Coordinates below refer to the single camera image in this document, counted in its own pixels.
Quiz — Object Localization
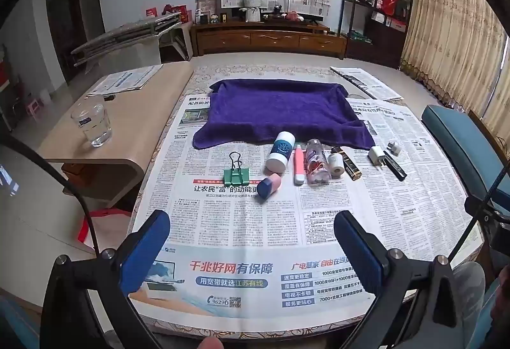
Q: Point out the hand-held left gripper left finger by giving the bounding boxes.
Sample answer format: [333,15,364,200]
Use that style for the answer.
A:
[40,210,171,349]

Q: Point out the dark display shelf unit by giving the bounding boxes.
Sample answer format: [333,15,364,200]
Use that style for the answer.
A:
[340,0,417,69]

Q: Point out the green binder clip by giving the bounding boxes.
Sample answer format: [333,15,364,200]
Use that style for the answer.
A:
[223,152,251,187]

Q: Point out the gold and black lipstick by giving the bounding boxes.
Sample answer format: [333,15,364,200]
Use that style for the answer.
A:
[331,147,362,179]

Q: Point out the white bottle with blue label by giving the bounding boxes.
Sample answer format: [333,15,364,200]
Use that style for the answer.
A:
[266,131,296,171]

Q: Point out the wooden television cabinet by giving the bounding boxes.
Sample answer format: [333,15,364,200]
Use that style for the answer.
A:
[190,20,347,57]

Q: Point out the newspaper sheet with blue advert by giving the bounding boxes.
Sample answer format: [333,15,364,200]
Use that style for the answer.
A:
[127,94,419,330]

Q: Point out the person's leg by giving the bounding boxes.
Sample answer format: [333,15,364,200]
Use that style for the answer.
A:
[452,263,510,349]

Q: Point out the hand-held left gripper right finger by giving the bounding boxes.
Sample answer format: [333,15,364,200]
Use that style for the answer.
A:
[334,211,471,349]

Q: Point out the white charger plug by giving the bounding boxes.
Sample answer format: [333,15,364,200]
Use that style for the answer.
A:
[368,146,386,167]

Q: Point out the clear bottle with red print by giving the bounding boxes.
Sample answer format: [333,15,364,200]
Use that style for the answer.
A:
[305,139,331,185]

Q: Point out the tea set tray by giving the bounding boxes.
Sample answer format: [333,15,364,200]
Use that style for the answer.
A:
[267,10,303,22]

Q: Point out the grey folded table stack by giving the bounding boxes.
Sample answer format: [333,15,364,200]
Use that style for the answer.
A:
[71,12,184,67]

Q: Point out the beige side table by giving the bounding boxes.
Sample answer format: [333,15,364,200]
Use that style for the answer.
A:
[36,62,196,214]

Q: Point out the small white tape roll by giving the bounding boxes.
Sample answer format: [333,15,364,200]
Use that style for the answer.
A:
[329,153,346,177]

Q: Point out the black cable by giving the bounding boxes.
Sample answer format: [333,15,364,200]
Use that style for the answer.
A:
[0,132,100,254]
[449,163,510,267]

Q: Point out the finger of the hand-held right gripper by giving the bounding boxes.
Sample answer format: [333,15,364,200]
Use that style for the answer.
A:
[465,195,510,223]

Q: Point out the blue and pink egg-shaped case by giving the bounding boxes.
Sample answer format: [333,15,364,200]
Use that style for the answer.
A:
[257,173,283,200]

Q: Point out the dark wooden door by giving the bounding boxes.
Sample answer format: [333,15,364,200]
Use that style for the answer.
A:
[45,0,88,83]

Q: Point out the white plastic stool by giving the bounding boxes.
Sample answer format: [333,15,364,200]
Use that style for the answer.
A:
[158,22,193,62]

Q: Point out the red ribbon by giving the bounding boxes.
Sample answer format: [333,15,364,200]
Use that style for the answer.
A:
[77,207,130,244]

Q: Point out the pink tube with white cap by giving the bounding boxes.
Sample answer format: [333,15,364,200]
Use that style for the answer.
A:
[294,148,305,185]

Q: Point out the teal cushioned chair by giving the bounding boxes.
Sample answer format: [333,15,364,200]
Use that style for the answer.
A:
[421,105,510,198]

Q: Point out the purple towel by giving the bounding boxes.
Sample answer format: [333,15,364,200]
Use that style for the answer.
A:
[193,79,376,151]

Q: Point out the blue and white paper sheets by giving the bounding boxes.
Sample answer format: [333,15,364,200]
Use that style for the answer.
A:
[85,64,164,98]

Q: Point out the beige patterned curtain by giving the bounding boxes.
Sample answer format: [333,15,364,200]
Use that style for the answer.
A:
[399,0,510,122]

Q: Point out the black stick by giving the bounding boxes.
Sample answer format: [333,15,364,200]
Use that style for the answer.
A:
[383,150,408,179]

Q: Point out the red gift boxes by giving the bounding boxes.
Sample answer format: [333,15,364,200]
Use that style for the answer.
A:
[145,4,188,23]

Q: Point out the clear drinking glass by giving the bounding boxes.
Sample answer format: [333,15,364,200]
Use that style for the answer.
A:
[71,102,113,148]

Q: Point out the folded newspaper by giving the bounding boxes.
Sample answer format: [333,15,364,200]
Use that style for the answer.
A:
[330,66,404,102]

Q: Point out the white woven basket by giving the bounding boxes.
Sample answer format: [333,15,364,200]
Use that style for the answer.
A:
[241,0,266,23]

